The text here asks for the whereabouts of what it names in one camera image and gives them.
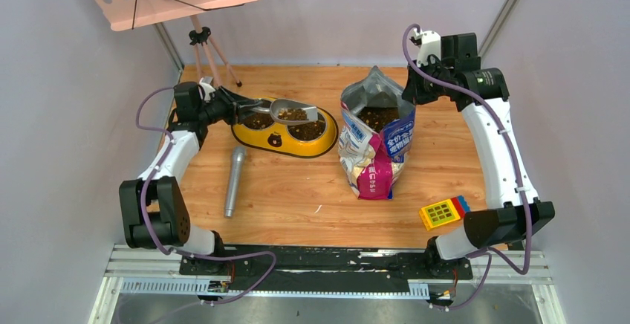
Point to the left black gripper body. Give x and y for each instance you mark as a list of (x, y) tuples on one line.
[(229, 106)]

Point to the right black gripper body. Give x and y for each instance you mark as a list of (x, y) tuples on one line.
[(423, 91)]

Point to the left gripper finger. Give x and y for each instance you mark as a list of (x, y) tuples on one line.
[(236, 101), (252, 118)]

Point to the yellow double pet bowl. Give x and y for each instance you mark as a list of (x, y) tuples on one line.
[(309, 140)]

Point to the silver metal scoop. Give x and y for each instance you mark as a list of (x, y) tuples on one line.
[(290, 112)]

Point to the cat food bag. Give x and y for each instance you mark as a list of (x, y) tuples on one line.
[(376, 135)]

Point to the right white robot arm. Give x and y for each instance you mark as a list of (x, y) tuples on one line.
[(449, 66)]

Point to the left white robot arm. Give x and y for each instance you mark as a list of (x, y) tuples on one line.
[(152, 205)]

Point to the silver toy microphone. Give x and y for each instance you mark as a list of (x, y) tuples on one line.
[(237, 161)]

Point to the yellow toy block calculator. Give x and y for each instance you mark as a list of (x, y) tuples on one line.
[(443, 212)]

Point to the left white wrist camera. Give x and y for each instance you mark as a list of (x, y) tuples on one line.
[(206, 84)]

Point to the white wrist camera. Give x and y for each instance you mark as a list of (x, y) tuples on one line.
[(206, 84), (429, 44)]

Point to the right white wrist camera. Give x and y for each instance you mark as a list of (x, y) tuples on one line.
[(429, 44)]

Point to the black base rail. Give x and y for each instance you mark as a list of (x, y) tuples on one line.
[(248, 261)]

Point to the grey slotted cable duct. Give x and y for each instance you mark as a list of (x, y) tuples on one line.
[(308, 285)]

